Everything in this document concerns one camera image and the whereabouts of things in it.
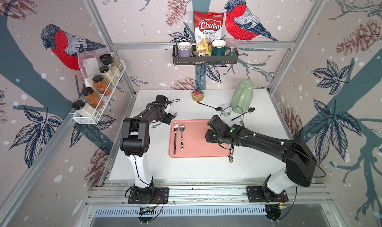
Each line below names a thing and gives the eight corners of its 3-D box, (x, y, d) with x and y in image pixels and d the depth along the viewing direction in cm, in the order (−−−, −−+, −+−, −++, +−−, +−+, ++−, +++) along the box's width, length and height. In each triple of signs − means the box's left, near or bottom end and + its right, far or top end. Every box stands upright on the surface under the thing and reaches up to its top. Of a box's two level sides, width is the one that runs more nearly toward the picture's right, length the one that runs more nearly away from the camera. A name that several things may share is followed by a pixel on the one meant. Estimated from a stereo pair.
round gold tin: (191, 101, 115) (191, 99, 113) (191, 92, 121) (191, 90, 120) (204, 101, 114) (204, 99, 113) (203, 92, 121) (203, 90, 120)
